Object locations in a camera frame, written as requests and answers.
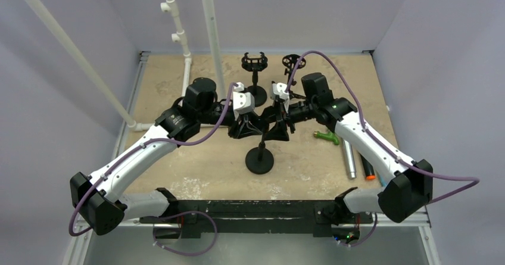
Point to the green tap faucet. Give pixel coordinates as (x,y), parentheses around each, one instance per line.
(329,136)

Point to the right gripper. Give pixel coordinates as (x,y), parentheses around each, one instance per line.
(281,114)

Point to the black clip round-base stand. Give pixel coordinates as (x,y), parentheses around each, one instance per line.
(259,160)

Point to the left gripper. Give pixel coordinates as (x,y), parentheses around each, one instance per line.
(246,127)

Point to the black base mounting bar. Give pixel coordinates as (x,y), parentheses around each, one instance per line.
(316,217)

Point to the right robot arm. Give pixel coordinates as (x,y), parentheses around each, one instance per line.
(406,191)

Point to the silver grey microphone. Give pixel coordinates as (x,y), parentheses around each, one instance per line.
(349,159)

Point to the white PVC pipe frame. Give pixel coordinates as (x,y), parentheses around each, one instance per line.
(168,6)

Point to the black shock-mount round-base stand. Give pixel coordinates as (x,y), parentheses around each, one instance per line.
(255,65)

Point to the black microphone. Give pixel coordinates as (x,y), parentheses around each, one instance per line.
(367,168)

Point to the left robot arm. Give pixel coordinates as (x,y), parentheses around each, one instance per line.
(100,199)

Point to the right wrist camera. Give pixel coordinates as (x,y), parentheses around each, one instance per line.
(278,92)

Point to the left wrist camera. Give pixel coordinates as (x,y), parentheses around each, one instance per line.
(243,100)

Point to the blue microphone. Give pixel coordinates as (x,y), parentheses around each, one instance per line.
(382,180)

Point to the aluminium rail frame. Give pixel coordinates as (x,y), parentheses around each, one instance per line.
(100,198)

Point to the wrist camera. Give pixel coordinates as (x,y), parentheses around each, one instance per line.
(243,100)
(278,92)

